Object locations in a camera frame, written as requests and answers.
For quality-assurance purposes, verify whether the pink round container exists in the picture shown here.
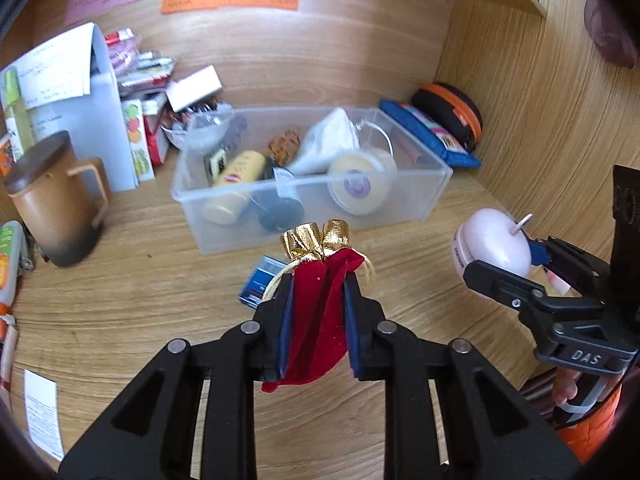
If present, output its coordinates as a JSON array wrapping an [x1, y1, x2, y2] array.
[[451, 208, 532, 278]]

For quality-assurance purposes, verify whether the blue staples box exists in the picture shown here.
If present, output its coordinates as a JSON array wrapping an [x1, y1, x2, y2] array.
[[239, 256, 285, 309]]

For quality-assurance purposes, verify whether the red velvet pouch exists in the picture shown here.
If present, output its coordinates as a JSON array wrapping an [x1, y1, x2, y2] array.
[[262, 219, 374, 393]]

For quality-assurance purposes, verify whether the person's right hand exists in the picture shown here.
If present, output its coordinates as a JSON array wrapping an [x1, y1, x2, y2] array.
[[551, 367, 580, 406]]

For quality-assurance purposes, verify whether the white paper label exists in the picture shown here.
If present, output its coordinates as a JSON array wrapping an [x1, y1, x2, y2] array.
[[24, 370, 64, 462]]

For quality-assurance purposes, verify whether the blue patterned pouch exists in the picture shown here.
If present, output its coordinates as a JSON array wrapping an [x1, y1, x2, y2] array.
[[378, 100, 482, 169]]

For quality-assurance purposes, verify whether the black orange zip case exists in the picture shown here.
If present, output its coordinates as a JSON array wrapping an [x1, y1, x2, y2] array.
[[410, 81, 484, 152]]

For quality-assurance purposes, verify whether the cream tape roll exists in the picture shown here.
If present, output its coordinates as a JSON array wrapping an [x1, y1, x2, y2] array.
[[328, 148, 397, 216]]

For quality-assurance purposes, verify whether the green orange snack packet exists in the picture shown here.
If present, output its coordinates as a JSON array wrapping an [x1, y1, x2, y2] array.
[[0, 220, 34, 316]]

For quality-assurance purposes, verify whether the brown lidded mug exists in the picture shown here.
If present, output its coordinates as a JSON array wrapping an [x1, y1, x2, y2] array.
[[4, 131, 111, 268]]

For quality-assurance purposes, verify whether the dark glass bottle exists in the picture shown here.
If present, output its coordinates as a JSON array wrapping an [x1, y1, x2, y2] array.
[[252, 158, 305, 233]]

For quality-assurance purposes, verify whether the white crumpled cloth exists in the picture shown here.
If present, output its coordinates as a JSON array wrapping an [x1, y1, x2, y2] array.
[[286, 107, 360, 176]]

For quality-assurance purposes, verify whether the clear plastic storage bin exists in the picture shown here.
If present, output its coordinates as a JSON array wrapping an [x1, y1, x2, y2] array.
[[171, 106, 452, 254]]

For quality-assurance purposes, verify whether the yellow lotion tube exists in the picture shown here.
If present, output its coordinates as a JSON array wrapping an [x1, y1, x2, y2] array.
[[202, 151, 266, 226]]

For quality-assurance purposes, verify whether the small clear trinket bowl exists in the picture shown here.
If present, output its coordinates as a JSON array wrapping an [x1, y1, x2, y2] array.
[[160, 103, 236, 153]]

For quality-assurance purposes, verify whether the fruit print carton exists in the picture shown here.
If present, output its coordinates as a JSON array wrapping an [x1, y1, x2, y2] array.
[[122, 99, 155, 182]]

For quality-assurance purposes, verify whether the white cardboard box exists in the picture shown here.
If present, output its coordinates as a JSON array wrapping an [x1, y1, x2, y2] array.
[[165, 65, 222, 112]]

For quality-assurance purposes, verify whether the stack of books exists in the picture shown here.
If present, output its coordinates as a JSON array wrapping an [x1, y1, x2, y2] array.
[[117, 51, 176, 170]]

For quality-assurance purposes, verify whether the white paper file folder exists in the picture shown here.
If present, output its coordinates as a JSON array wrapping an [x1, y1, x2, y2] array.
[[1, 23, 138, 192]]

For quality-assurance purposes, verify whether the pink coil packet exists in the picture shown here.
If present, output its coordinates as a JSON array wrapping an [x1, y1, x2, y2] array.
[[104, 28, 140, 76]]

